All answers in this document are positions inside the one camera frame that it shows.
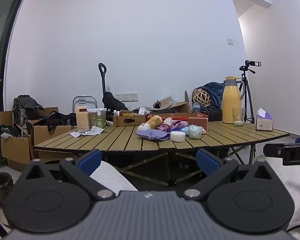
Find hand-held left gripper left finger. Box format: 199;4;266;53
21;149;115;201

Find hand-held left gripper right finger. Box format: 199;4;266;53
181;149;278;202

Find white round container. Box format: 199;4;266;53
170;131;186;142

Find red cardboard box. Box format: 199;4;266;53
147;113;208;133

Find purple towel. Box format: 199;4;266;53
135;129;171;141

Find yellow plush toy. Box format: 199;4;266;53
145;115;163;130

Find person's white trouser leg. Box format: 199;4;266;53
89;160;138;192
261;156;300;230

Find white paper packets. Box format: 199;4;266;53
70;126;104;138

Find tall tan wooden box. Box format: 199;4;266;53
76;106;90;132

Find purple tissue box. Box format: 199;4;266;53
255;108;274;132

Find lidded snack container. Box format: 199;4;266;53
87;108;107;129

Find black bag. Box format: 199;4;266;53
199;106;223;122

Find brown cardboard tray box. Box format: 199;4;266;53
112;114;147;127

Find low brown cardboard box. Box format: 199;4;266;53
31;124;78;160

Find pink satin scrunchie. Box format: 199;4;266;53
156;120;189;132

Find black jacket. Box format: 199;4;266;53
37;112;77;132

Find open brown cardboard box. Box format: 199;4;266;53
170;90;193;114

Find clear drinking glass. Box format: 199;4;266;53
232;108;246;123

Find black folding trolley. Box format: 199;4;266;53
98;62;129;117

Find metal folding stool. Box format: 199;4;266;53
72;95;98;114

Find yellow thermos jug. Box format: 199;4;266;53
222;76;245;124

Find wicker ball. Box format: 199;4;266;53
192;88;212;106

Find black clothing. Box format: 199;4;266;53
150;107;178;114

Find blue cloth bag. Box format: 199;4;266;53
197;82;225;110

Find large brown cardboard box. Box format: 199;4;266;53
0;107;59;165

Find black tripod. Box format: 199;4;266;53
239;66;256;124

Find black backpack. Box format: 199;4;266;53
12;95;47;138

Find trash bin with black bag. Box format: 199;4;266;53
0;172;14;207

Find black framed glass door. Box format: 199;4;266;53
0;0;24;168

